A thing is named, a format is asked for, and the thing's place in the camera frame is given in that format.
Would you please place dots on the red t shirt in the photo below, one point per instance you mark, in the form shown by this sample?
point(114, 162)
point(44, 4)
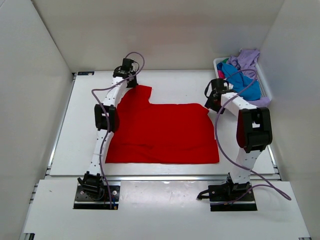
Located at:
point(148, 133)

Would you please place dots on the pink garment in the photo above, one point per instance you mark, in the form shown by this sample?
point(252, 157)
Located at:
point(221, 74)

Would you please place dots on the lavender t shirt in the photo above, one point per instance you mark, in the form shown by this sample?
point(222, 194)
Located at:
point(247, 59)

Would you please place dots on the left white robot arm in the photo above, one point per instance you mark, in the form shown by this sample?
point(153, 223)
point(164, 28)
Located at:
point(106, 114)

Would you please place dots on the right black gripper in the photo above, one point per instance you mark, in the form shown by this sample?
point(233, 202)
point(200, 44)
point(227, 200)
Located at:
point(209, 105)

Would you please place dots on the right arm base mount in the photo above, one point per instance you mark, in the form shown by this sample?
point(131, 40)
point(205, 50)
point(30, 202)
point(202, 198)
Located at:
point(230, 196)

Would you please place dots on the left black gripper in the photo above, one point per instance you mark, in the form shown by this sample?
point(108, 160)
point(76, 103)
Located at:
point(134, 84)

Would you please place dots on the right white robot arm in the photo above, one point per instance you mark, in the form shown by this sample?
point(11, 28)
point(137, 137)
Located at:
point(253, 130)

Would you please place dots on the blue t shirt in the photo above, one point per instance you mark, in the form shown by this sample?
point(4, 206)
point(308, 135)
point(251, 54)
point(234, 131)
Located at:
point(244, 81)

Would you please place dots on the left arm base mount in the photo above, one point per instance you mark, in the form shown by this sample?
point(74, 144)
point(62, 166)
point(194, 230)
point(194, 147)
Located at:
point(92, 193)

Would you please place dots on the white plastic basket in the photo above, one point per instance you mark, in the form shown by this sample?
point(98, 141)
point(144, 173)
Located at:
point(265, 92)

